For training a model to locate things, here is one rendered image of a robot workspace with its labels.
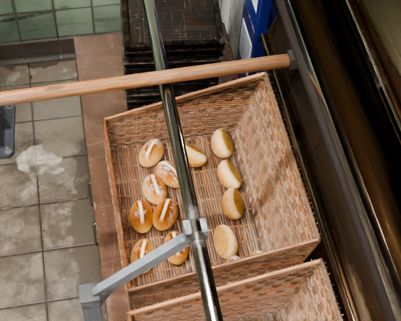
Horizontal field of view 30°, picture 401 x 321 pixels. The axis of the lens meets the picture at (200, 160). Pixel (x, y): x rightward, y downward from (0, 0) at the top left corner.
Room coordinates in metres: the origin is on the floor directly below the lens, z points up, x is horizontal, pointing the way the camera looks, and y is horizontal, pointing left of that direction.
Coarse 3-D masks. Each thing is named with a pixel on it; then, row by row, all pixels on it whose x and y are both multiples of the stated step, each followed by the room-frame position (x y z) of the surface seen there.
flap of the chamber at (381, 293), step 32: (320, 0) 1.13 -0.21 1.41; (288, 32) 1.03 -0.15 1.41; (320, 32) 1.04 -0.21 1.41; (352, 32) 1.06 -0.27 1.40; (352, 64) 0.97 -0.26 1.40; (352, 96) 0.89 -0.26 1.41; (320, 128) 0.81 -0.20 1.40; (352, 128) 0.81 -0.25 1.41; (384, 128) 0.83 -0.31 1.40; (384, 160) 0.75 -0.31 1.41; (384, 192) 0.69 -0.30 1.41; (384, 224) 0.62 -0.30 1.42; (384, 288) 0.51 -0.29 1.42
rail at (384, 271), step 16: (288, 0) 1.09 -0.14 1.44; (288, 16) 1.06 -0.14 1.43; (304, 32) 1.00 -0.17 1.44; (304, 48) 0.96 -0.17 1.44; (320, 64) 0.93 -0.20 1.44; (320, 80) 0.89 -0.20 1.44; (320, 96) 0.86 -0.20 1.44; (336, 112) 0.82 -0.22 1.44; (336, 128) 0.79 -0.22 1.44; (336, 144) 0.76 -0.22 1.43; (352, 160) 0.72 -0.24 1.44; (352, 176) 0.69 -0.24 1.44; (352, 192) 0.67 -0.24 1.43; (368, 208) 0.63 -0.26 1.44; (368, 224) 0.61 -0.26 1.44; (368, 240) 0.59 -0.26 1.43; (384, 240) 0.58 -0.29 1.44; (384, 256) 0.55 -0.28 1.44; (384, 272) 0.53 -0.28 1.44; (400, 288) 0.50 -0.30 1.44; (400, 304) 0.48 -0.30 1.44; (400, 320) 0.45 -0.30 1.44
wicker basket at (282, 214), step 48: (192, 96) 1.38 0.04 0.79; (240, 96) 1.42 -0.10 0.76; (192, 144) 1.36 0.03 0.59; (240, 144) 1.36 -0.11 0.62; (288, 144) 1.19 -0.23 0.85; (240, 192) 1.20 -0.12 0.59; (288, 192) 1.09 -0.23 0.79; (240, 240) 1.04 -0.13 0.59; (288, 240) 0.98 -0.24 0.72; (144, 288) 0.81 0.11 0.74; (192, 288) 0.84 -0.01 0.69
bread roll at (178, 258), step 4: (172, 232) 1.02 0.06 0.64; (176, 232) 1.02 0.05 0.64; (168, 236) 1.01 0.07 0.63; (172, 236) 1.01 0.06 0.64; (164, 240) 1.01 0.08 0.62; (168, 240) 1.00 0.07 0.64; (180, 252) 0.97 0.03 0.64; (184, 252) 0.97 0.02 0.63; (172, 256) 0.96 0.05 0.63; (176, 256) 0.96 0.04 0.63; (180, 256) 0.96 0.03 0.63; (184, 256) 0.96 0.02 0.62; (172, 260) 0.95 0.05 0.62; (176, 260) 0.95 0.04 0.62; (180, 260) 0.95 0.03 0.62; (184, 260) 0.96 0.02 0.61; (176, 264) 0.95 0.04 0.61
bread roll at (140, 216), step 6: (138, 204) 1.10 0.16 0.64; (144, 204) 1.10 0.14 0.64; (132, 210) 1.09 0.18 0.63; (138, 210) 1.08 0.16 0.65; (144, 210) 1.08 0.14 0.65; (150, 210) 1.09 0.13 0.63; (132, 216) 1.07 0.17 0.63; (138, 216) 1.06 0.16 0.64; (144, 216) 1.07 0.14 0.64; (150, 216) 1.07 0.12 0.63; (132, 222) 1.06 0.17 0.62; (138, 222) 1.05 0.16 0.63; (144, 222) 1.05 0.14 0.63; (150, 222) 1.06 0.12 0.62; (138, 228) 1.04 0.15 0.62; (144, 228) 1.04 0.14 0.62
